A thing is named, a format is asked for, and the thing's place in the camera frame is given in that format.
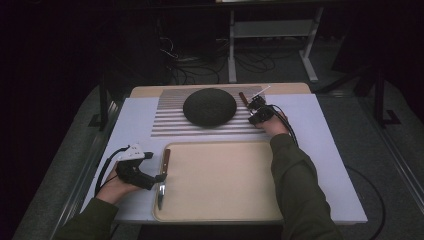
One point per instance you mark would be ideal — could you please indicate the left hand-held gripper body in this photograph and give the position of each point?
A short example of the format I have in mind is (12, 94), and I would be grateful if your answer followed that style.
(131, 173)

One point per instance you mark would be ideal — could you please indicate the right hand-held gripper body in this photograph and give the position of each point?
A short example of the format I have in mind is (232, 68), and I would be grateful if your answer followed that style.
(261, 115)

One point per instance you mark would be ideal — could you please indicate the dark round plate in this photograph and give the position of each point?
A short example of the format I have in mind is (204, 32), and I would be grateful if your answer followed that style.
(210, 107)

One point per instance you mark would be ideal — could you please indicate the beige tray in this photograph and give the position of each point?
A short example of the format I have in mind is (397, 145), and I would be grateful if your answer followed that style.
(220, 183)

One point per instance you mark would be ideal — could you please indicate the person's right hand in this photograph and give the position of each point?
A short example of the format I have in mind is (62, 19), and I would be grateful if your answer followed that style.
(276, 126)

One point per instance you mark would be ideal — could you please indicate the person's left hand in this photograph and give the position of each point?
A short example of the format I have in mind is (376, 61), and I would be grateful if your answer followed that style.
(113, 188)

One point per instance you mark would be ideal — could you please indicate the striped placemat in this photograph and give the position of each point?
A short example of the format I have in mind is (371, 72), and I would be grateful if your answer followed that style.
(170, 126)

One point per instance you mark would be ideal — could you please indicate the white table cover board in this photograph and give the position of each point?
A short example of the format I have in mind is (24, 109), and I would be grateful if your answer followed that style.
(320, 133)

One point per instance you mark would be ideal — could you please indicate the black metal stand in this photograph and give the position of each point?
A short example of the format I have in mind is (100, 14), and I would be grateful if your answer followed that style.
(104, 106)
(380, 96)

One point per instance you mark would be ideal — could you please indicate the white metal desk frame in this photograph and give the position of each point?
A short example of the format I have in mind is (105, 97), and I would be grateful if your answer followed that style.
(271, 29)

